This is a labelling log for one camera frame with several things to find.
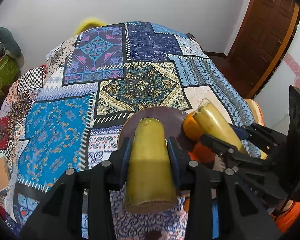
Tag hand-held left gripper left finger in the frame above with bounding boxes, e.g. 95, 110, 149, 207
19, 137, 132, 240

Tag brown wooden door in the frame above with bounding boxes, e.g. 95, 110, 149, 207
226, 0, 300, 99

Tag brown round plate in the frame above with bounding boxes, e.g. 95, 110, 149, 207
117, 106, 198, 153

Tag grey-green plush toy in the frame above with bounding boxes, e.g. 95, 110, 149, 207
0, 27, 24, 65

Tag black-white checkered cloth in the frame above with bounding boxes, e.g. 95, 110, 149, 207
16, 65, 48, 90

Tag patchwork printed blanket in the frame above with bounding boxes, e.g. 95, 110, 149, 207
0, 21, 260, 240

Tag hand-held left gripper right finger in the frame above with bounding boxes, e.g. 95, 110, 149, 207
167, 136, 282, 240

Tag green and orange bags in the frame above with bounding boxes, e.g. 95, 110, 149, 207
0, 55, 20, 105

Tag red tomato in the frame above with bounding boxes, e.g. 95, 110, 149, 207
192, 142, 215, 164

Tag red patterned cloth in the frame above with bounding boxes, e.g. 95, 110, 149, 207
0, 112, 18, 150

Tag large orange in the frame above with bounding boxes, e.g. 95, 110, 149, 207
181, 114, 203, 142

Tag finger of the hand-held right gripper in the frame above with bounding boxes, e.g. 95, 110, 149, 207
201, 134, 273, 172
234, 124, 288, 153

